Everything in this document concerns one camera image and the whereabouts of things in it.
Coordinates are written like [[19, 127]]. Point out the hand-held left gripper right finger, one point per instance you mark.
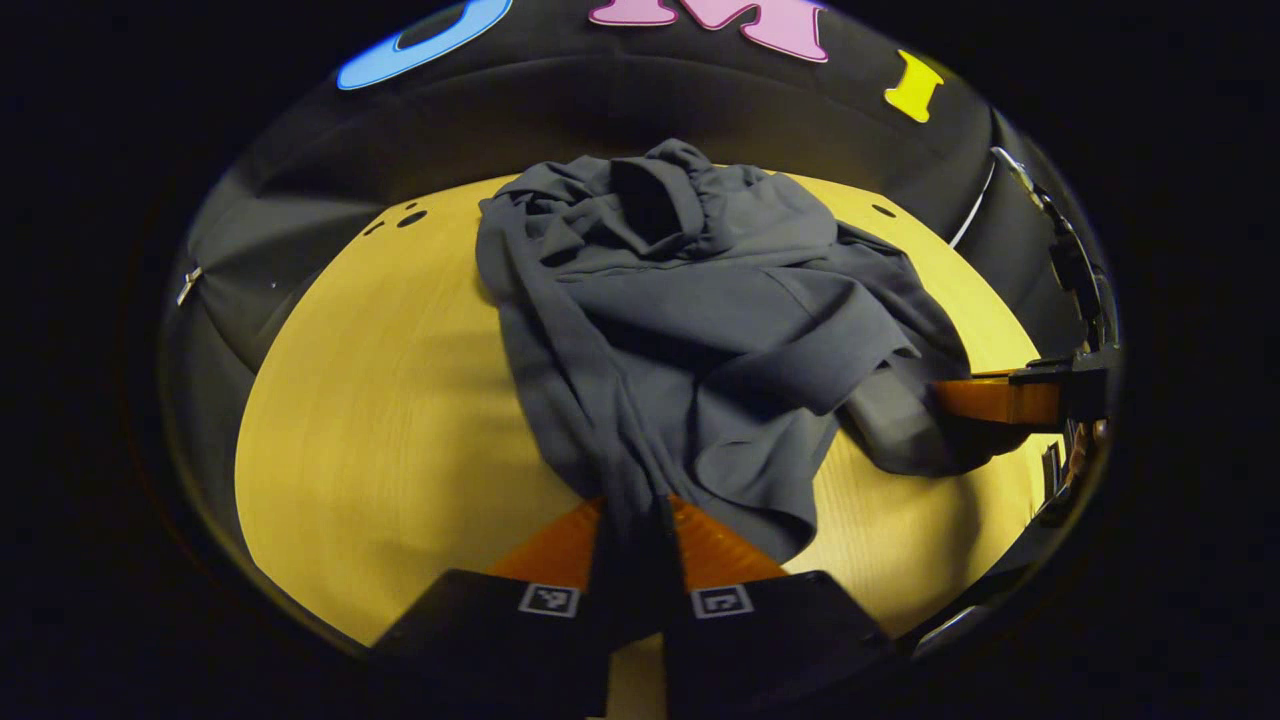
[[770, 640]]

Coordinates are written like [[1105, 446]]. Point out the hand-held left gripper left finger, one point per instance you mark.
[[500, 640]]

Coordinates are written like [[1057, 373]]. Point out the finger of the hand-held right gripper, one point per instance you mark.
[[1000, 400]]

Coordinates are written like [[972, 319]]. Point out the grey long-sleeved shirt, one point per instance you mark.
[[700, 330]]

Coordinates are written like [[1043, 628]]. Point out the silver metal clip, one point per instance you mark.
[[189, 285]]

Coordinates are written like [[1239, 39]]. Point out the black backdrop cloth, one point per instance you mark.
[[300, 180]]

